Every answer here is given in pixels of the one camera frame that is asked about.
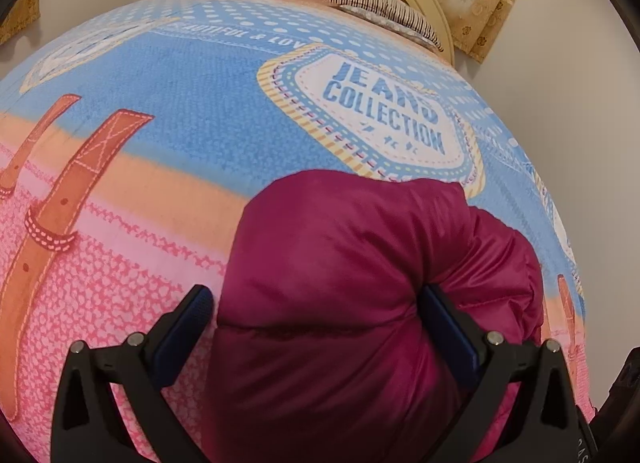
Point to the yellow wooden furniture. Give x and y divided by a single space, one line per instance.
17 18

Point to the blue and pink printed bedsheet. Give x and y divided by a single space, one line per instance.
200 143

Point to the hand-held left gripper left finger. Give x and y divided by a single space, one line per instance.
182 328

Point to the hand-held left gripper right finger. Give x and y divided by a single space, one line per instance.
452 330

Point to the magenta puffer jacket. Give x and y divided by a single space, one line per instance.
340 293

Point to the striped pillow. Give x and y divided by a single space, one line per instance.
385 10

